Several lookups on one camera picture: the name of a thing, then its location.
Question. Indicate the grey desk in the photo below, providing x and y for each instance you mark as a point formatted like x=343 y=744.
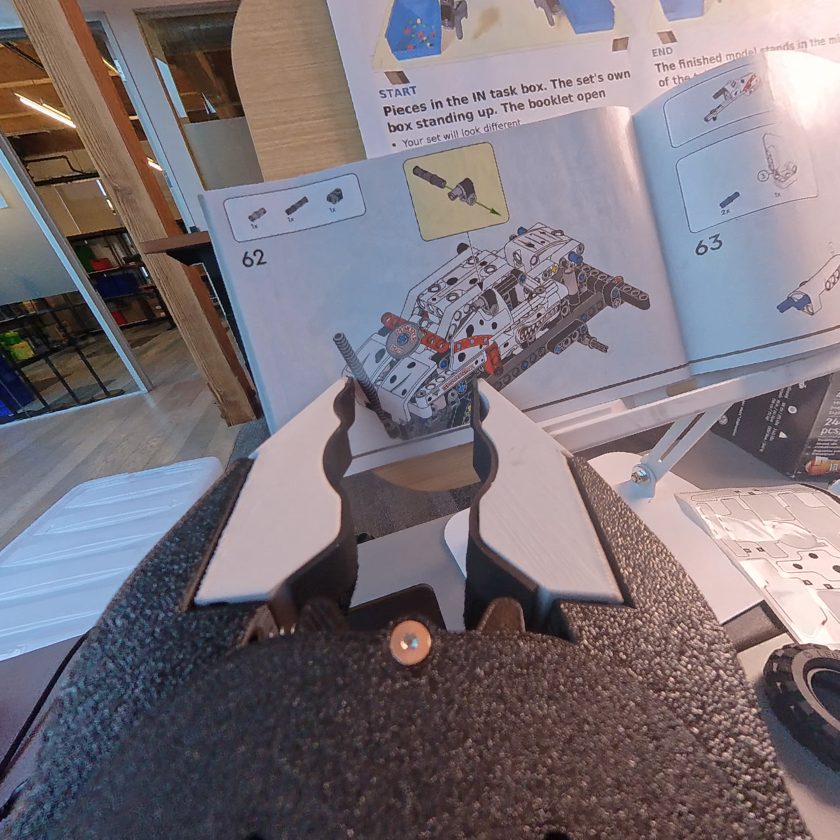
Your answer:
x=820 y=801

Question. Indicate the wooden pillar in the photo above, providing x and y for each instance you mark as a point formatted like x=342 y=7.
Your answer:
x=131 y=197

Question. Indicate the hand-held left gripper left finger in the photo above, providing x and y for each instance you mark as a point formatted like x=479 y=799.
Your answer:
x=269 y=525

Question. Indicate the toy truck set box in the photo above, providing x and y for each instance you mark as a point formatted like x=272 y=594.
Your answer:
x=788 y=433

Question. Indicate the instruction booklet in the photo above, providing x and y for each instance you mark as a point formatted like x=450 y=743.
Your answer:
x=328 y=289

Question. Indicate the white sticker sheet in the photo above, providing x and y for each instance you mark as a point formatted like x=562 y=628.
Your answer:
x=775 y=551

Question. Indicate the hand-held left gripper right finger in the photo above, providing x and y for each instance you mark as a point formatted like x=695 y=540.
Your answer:
x=545 y=525

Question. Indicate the white book stand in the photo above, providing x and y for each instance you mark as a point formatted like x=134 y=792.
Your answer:
x=670 y=453

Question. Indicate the black knobby toy tyre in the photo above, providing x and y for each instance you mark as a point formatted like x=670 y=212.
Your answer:
x=788 y=683

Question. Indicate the printed instruction sheet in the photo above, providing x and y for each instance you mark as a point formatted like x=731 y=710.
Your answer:
x=525 y=105

